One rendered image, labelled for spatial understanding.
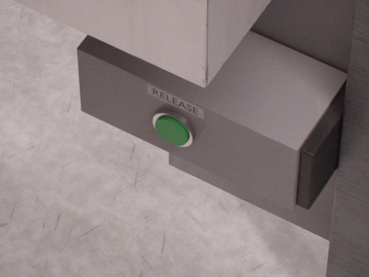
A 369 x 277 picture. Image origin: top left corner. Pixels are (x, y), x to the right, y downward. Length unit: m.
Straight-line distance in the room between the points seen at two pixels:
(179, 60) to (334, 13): 0.20
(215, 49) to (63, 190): 1.62
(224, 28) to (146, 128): 0.27
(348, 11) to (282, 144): 0.11
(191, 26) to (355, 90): 0.22
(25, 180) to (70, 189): 0.07
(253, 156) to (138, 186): 1.41
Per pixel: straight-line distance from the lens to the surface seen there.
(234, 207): 2.85
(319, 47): 1.48
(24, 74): 3.01
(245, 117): 1.45
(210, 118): 1.47
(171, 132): 1.49
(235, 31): 1.29
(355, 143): 1.47
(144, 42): 1.28
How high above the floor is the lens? 2.34
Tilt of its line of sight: 53 degrees down
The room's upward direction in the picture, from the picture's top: straight up
